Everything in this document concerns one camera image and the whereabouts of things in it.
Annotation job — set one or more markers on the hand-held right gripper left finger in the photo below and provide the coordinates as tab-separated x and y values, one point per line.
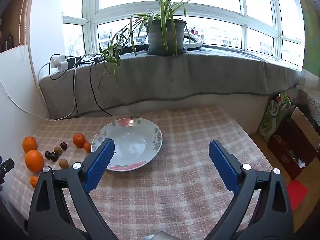
100	162

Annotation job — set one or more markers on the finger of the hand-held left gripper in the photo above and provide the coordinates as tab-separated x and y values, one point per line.
6	167

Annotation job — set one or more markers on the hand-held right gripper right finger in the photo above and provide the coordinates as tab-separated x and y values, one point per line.
222	162

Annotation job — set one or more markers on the large smooth orange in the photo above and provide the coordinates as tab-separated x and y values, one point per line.
34	160

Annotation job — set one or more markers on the orange mandarin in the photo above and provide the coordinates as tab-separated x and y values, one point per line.
29	144
79	140

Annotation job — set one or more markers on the small mandarin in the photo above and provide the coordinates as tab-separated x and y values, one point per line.
87	147
34	181

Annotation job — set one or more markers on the brown longan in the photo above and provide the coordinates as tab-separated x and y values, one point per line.
63	163
58	151

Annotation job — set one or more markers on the floral white plate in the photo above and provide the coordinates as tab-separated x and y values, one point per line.
130	140

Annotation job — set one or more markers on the dark purple plum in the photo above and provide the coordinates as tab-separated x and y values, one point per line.
47	154
64	145
54	156

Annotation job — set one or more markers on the brown cardboard box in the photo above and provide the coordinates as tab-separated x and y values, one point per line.
287	150

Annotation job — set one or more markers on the checkered tablecloth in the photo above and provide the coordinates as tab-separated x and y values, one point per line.
162	192

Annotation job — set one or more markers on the green printed box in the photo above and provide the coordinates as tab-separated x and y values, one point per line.
272	115

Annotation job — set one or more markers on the red paper sheet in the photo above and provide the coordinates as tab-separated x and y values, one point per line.
297	192

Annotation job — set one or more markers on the grey blanket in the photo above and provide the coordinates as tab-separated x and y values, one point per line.
187	75

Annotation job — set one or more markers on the white charger plug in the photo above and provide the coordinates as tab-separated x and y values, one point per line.
56	61
63	66

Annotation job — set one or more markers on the black power adapter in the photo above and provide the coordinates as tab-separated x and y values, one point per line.
73	61

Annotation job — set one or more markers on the black pot saucer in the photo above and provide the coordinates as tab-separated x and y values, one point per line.
155	52

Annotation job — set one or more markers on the grey plant pot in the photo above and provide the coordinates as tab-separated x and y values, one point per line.
160	37

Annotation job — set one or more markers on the spider plant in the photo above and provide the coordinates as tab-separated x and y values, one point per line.
166	15

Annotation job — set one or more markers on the white window frame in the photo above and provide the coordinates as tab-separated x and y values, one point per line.
91	17

